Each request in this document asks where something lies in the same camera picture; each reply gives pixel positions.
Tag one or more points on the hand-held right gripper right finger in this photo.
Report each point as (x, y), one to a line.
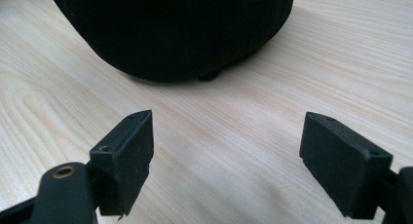
(341, 167)

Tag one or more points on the black cap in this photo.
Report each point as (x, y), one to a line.
(172, 32)

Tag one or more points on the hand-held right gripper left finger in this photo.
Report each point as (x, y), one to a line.
(125, 167)

